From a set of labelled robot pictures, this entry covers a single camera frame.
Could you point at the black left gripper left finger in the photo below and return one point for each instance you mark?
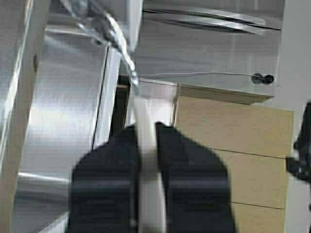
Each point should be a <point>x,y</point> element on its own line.
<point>103,196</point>

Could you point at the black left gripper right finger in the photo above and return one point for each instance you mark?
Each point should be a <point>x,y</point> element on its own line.
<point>197,187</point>

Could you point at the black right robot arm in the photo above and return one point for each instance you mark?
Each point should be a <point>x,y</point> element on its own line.
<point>226,166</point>

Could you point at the wooden drawer cabinet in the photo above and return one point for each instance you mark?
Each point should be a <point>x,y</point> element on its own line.
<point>253,141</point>

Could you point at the stainless steel refrigerator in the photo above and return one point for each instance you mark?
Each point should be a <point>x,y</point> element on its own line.
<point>59,69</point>

